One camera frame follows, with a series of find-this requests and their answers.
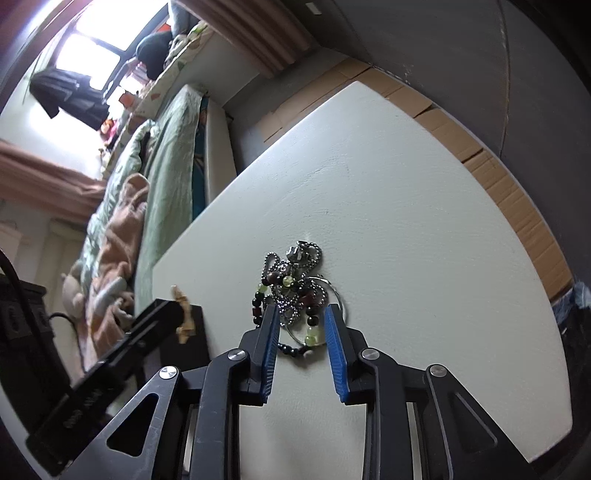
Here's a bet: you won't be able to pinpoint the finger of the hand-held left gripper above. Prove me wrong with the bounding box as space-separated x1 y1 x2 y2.
122 299 188 361

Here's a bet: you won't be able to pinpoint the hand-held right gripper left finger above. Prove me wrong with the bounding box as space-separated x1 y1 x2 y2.
95 304 281 480

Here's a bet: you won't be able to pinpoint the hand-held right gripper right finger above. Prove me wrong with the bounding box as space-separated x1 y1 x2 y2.
324 304 525 480

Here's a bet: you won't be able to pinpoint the black bead bracelet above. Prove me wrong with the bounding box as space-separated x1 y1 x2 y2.
252 295 324 360

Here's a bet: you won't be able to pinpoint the beige carved pendant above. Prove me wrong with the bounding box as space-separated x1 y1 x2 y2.
170 285 194 346

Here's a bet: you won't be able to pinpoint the green and red bead bracelet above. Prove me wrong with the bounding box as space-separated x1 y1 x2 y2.
252 272 325 348

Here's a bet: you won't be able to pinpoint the black gift box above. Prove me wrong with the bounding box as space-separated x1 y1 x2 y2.
159 305 209 370

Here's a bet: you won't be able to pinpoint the thin silver wire bangle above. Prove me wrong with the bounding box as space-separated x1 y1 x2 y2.
286 276 345 345

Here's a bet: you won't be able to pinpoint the silver ball chain necklace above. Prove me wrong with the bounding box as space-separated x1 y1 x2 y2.
262 240 345 339

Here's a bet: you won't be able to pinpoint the beige plush toy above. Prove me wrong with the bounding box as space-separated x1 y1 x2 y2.
61 272 89 320

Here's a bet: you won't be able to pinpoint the pink fleece blanket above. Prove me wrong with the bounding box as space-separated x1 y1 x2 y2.
88 173 151 361

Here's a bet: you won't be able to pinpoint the white low table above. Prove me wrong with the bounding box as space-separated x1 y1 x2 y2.
150 80 573 480

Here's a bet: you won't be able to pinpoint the pale green quilt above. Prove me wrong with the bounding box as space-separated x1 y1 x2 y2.
81 120 160 287

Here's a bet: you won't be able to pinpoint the pink curtain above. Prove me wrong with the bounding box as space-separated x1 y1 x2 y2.
0 138 108 223
175 0 315 80

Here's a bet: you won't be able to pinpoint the bed with green sheet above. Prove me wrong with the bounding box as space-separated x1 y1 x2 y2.
60 83 239 370

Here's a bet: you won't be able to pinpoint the hanging dark clothes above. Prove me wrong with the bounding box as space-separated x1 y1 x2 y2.
30 69 110 131

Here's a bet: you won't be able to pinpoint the dark patterned cloth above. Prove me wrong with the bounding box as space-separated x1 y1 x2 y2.
558 281 591 334

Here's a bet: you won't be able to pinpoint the patterned window seat cushion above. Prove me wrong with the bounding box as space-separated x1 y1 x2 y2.
99 21 232 181

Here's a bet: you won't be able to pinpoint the black bag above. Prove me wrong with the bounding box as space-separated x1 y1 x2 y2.
136 32 172 77

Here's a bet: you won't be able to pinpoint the window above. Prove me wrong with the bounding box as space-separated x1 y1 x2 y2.
55 0 170 93

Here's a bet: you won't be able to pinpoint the grey pillow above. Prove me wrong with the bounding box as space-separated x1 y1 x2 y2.
168 0 204 38

